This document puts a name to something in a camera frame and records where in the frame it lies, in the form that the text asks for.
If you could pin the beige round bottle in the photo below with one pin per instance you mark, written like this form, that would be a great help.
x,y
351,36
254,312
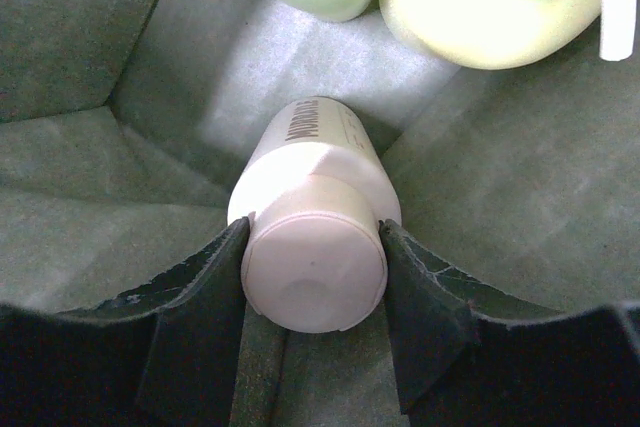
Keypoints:
x,y
315,192

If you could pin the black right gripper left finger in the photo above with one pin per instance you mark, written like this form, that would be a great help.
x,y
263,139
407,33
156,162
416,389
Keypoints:
x,y
162,354

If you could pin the green bottle white pump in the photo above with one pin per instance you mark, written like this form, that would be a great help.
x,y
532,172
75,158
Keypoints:
x,y
504,34

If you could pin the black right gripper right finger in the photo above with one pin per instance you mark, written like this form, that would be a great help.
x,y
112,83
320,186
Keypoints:
x,y
457,366

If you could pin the green canvas bag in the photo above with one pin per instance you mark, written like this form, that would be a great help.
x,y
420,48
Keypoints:
x,y
125,124

